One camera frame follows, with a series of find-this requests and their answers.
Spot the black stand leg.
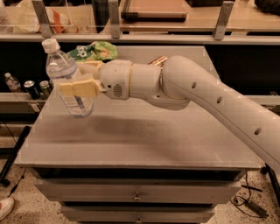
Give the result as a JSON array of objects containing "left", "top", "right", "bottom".
[
  {"left": 0, "top": 126, "right": 31, "bottom": 187},
  {"left": 261, "top": 164, "right": 280, "bottom": 206}
]

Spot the black stand leg left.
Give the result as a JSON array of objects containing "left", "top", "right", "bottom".
[{"left": 0, "top": 126, "right": 31, "bottom": 187}]

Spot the grey drawer cabinet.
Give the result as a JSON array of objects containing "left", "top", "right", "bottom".
[{"left": 14, "top": 45, "right": 262, "bottom": 224}]

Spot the black power adapter with cable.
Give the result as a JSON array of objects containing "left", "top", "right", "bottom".
[{"left": 230, "top": 174, "right": 269, "bottom": 219}]

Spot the metal bracket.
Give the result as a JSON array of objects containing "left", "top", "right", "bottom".
[
  {"left": 108, "top": 0, "right": 121, "bottom": 39},
  {"left": 31, "top": 0, "right": 53, "bottom": 39},
  {"left": 213, "top": 1, "right": 234, "bottom": 40}
]

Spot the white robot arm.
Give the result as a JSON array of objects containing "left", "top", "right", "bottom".
[{"left": 59, "top": 56, "right": 280, "bottom": 172}]

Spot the gold soda can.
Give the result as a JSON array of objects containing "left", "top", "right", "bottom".
[{"left": 150, "top": 56, "right": 167, "bottom": 66}]

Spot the metal bracket middle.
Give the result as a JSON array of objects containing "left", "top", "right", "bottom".
[{"left": 108, "top": 0, "right": 121, "bottom": 39}]

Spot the dark can on shelf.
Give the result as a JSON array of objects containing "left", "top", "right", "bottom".
[{"left": 24, "top": 80, "right": 40, "bottom": 100}]

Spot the small water bottle on shelf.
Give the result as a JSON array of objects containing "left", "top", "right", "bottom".
[{"left": 4, "top": 73, "right": 22, "bottom": 93}]

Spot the green can on shelf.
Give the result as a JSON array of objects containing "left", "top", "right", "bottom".
[{"left": 39, "top": 80, "right": 52, "bottom": 98}]

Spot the metal bracket left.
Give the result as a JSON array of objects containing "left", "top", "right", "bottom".
[{"left": 31, "top": 0, "right": 53, "bottom": 39}]

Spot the metal bracket right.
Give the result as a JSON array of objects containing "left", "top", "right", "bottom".
[{"left": 213, "top": 1, "right": 234, "bottom": 40}]

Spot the orange white bag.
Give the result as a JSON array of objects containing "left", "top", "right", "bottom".
[{"left": 11, "top": 0, "right": 80, "bottom": 34}]

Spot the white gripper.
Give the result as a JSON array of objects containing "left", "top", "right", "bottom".
[{"left": 59, "top": 59, "right": 133, "bottom": 100}]

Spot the white shoe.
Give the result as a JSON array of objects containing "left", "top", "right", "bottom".
[{"left": 0, "top": 198, "right": 15, "bottom": 221}]

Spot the blue label plastic water bottle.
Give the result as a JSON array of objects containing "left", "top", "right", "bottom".
[{"left": 42, "top": 38, "right": 93, "bottom": 117}]

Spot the green chip bag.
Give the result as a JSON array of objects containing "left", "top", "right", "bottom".
[{"left": 67, "top": 41, "right": 118, "bottom": 61}]

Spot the black stand leg right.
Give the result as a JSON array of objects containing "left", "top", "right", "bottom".
[{"left": 261, "top": 164, "right": 280, "bottom": 206}]

